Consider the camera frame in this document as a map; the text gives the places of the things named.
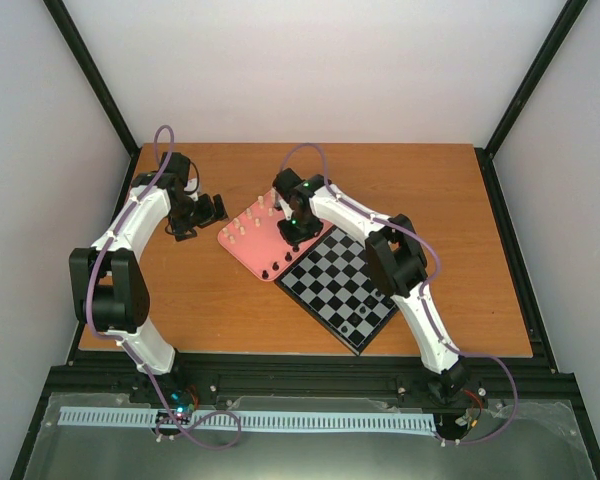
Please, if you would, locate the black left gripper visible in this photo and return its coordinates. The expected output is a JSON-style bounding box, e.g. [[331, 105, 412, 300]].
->
[[170, 194, 230, 242]]

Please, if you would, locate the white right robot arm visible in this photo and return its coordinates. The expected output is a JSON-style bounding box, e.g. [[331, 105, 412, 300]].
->
[[272, 168, 469, 404]]

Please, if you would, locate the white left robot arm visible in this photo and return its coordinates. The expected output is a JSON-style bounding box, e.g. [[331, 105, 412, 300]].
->
[[69, 152, 227, 403]]

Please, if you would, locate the pink plastic tray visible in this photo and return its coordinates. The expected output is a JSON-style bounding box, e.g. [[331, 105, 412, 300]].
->
[[217, 191, 333, 282]]

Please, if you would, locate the black and white chessboard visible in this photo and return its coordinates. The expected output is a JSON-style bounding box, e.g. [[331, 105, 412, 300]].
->
[[275, 226, 398, 355]]

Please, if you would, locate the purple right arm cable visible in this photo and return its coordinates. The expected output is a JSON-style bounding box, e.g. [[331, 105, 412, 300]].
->
[[278, 143, 518, 447]]

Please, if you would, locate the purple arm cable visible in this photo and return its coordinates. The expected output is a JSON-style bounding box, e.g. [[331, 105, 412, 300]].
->
[[83, 124, 242, 450], [278, 143, 518, 447]]

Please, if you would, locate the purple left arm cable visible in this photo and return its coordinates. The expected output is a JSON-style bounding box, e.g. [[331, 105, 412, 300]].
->
[[83, 124, 242, 450]]

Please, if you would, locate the light blue cable duct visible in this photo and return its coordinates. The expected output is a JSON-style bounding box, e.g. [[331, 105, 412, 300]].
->
[[57, 406, 436, 436]]

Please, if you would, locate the black aluminium frame base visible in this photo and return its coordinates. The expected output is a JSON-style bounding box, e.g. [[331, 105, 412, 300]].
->
[[43, 351, 584, 412]]

